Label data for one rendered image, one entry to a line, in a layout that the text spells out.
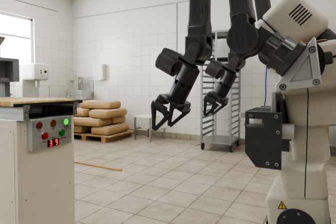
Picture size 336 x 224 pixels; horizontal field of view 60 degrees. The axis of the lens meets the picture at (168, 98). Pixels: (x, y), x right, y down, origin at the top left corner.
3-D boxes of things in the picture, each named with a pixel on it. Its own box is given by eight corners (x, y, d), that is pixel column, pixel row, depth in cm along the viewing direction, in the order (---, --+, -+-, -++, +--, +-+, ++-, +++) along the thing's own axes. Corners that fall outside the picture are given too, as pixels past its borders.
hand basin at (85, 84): (106, 115, 633) (105, 64, 629) (94, 116, 602) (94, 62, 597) (72, 113, 681) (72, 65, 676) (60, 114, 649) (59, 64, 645)
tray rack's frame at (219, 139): (211, 140, 507) (212, 37, 500) (241, 143, 485) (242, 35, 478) (199, 147, 450) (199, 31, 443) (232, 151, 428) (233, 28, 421)
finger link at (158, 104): (140, 124, 83) (153, 95, 80) (153, 122, 89) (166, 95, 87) (159, 137, 80) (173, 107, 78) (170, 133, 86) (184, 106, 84)
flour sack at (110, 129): (108, 136, 512) (108, 127, 512) (89, 134, 530) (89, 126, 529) (130, 130, 578) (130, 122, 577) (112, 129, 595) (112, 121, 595)
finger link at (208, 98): (195, 112, 121) (206, 92, 118) (202, 111, 127) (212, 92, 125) (209, 120, 118) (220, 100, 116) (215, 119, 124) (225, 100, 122)
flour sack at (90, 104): (78, 108, 558) (78, 100, 557) (91, 107, 597) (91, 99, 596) (110, 109, 531) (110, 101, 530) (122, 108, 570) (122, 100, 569)
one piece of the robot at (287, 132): (301, 152, 102) (303, 90, 101) (296, 173, 78) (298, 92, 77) (255, 147, 110) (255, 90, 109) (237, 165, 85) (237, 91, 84)
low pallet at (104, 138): (59, 138, 557) (59, 132, 557) (88, 132, 629) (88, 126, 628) (110, 143, 504) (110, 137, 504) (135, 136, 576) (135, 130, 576)
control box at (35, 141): (26, 150, 130) (25, 120, 130) (67, 141, 152) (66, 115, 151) (32, 151, 129) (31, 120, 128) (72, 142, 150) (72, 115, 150)
